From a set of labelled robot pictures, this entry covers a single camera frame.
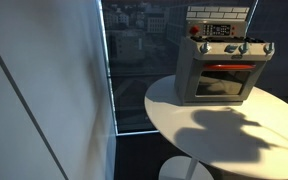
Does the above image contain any grey toy oven stove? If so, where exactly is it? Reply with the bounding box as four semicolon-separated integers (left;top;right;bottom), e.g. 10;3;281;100
174;6;275;105

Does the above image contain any red round stove button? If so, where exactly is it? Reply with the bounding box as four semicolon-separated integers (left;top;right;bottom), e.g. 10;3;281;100
189;25;200;35

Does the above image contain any red oven door handle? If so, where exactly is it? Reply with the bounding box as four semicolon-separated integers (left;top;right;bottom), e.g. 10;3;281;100
203;64;256;70

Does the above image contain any white round pedestal table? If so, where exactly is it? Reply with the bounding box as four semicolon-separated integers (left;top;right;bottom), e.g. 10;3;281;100
144;76;288;180

